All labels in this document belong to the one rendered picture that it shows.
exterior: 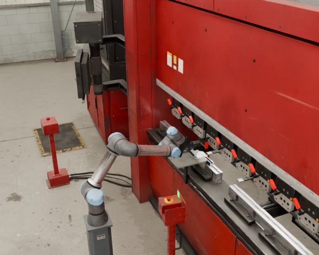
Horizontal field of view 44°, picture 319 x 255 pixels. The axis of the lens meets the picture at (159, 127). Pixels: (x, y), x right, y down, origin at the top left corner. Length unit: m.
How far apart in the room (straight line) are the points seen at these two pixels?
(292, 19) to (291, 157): 0.73
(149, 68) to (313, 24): 2.00
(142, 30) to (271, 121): 1.66
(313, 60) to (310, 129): 0.35
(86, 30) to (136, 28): 0.44
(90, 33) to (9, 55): 6.16
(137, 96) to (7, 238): 1.86
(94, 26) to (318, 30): 2.13
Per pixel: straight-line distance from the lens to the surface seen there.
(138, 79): 3.66
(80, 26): 3.59
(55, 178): 4.69
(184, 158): 3.16
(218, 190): 3.03
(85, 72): 3.70
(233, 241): 2.85
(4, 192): 4.84
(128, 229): 4.00
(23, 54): 9.64
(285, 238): 2.56
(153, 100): 3.79
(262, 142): 2.45
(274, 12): 2.19
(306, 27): 2.03
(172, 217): 2.98
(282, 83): 2.21
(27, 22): 9.49
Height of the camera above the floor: 2.61
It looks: 26 degrees down
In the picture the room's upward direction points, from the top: straight up
